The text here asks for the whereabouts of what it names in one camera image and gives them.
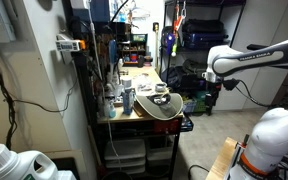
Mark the white plastic storage bin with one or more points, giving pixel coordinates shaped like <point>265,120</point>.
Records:
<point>125,150</point>

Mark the wooden board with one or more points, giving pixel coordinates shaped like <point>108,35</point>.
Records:
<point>220,160</point>
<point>138,110</point>

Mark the black backpack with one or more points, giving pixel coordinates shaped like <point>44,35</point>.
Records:
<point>177,76</point>

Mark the red tool drawer box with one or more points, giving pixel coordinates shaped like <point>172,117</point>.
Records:
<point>165,126</point>

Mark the green plastic crate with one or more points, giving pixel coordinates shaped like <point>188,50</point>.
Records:
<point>204,104</point>

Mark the black metal shelving rack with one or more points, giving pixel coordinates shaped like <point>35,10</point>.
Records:
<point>165,40</point>

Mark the pale blue plastic crate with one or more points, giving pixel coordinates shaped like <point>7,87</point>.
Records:
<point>189,106</point>

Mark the small clear blue bottle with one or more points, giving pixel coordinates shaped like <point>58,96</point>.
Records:
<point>112,111</point>

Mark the wooden top workbench black frame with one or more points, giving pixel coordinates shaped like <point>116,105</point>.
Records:
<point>140,118</point>

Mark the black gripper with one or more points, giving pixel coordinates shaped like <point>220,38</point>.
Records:
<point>214,91</point>

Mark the white capped spray can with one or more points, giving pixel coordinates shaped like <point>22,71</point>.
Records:
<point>128,100</point>

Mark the white detergent jug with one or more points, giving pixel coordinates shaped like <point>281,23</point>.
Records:
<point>10,165</point>

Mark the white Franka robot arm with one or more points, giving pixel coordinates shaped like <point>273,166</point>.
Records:
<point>277,133</point>

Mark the black suitcase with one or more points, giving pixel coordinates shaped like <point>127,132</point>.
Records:
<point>202,26</point>

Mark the purple hanging tool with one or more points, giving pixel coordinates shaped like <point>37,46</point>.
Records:
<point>170,41</point>

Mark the small dark shelf organizer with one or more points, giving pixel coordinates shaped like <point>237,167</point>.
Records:
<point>134,50</point>

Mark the dark blue bag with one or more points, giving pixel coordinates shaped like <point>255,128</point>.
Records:
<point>204,40</point>

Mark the white orange wall device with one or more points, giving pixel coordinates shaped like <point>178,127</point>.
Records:
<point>69,45</point>

